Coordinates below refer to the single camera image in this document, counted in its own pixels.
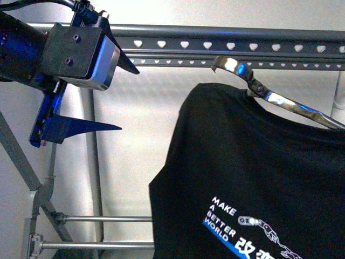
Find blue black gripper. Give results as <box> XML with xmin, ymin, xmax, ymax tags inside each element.
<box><xmin>30</xmin><ymin>1</ymin><xmax>140</xmax><ymax>147</ymax></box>

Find shiny metal clothes hanger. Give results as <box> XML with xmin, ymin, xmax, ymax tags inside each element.
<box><xmin>211</xmin><ymin>56</ymin><xmax>344</xmax><ymax>130</ymax></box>

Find black printed t-shirt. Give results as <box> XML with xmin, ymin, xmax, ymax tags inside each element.
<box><xmin>149</xmin><ymin>83</ymin><xmax>344</xmax><ymax>258</ymax></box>

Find grey clothes drying rack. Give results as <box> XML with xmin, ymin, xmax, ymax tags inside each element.
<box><xmin>0</xmin><ymin>22</ymin><xmax>345</xmax><ymax>259</ymax></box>

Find white vertical pipe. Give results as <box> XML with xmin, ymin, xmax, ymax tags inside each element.
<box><xmin>79</xmin><ymin>86</ymin><xmax>105</xmax><ymax>243</ymax></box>

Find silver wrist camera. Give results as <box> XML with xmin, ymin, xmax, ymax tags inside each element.
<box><xmin>59</xmin><ymin>36</ymin><xmax>120</xmax><ymax>91</ymax></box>

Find black cable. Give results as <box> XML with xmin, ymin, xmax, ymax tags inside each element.
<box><xmin>0</xmin><ymin>0</ymin><xmax>76</xmax><ymax>12</ymax></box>

